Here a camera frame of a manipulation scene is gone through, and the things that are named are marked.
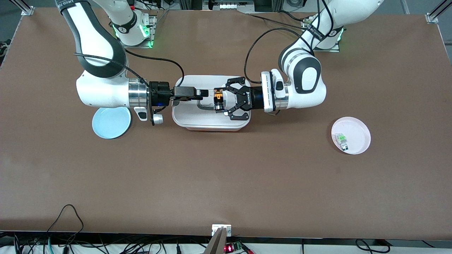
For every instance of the pink plate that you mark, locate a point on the pink plate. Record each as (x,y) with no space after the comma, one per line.
(356,134)

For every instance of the light blue plate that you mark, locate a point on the light blue plate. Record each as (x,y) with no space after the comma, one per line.
(111,123)

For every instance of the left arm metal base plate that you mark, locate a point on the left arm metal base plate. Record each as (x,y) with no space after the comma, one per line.
(335,49)

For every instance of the orange black switch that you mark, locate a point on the orange black switch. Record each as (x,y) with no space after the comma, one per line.
(218,95)

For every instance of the aluminium corner bracket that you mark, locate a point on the aluminium corner bracket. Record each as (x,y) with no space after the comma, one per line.
(25,10)
(432,16)

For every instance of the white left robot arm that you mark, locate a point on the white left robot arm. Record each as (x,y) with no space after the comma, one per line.
(303,88)

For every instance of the green clear switch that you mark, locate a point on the green clear switch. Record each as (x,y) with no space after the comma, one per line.
(342,141)

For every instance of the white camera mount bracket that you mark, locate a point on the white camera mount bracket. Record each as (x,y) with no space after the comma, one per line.
(216,228)

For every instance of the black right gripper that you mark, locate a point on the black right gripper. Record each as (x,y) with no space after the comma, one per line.
(160,93)

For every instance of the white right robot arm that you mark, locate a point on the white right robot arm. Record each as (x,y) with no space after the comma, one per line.
(102,91)

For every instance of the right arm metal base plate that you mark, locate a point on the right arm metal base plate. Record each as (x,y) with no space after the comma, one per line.
(152,28)

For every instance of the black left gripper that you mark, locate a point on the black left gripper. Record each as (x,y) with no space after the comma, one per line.
(255,98)

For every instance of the grey camera post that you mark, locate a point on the grey camera post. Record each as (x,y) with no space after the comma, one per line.
(216,243)

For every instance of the white lidded container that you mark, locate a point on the white lidded container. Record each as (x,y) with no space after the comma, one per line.
(197,120)

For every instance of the circuit board with red light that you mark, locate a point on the circuit board with red light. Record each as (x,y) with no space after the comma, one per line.
(233,247)

